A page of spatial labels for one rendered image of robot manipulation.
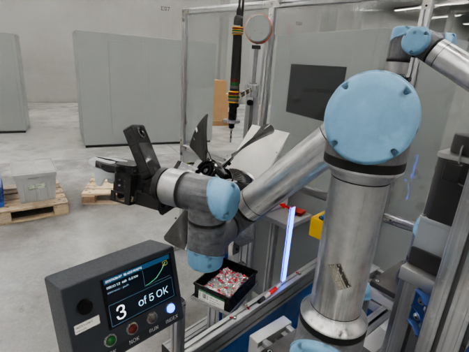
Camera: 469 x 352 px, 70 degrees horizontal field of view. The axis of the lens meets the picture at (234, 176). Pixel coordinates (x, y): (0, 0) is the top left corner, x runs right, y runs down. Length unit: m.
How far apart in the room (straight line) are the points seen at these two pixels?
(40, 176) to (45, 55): 9.55
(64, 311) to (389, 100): 0.67
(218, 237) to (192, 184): 0.12
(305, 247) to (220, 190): 1.66
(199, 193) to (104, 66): 6.18
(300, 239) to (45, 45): 12.01
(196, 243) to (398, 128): 0.40
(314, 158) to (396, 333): 0.53
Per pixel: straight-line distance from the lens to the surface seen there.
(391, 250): 1.96
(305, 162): 0.65
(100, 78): 6.73
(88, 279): 0.76
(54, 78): 13.36
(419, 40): 1.12
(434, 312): 0.86
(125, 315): 0.82
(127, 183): 0.72
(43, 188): 4.12
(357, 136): 0.46
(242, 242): 1.54
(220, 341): 1.22
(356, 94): 0.47
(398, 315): 0.98
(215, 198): 0.60
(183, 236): 1.46
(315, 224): 1.51
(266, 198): 0.70
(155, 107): 6.95
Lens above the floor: 1.68
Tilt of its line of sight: 18 degrees down
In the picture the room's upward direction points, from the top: 4 degrees clockwise
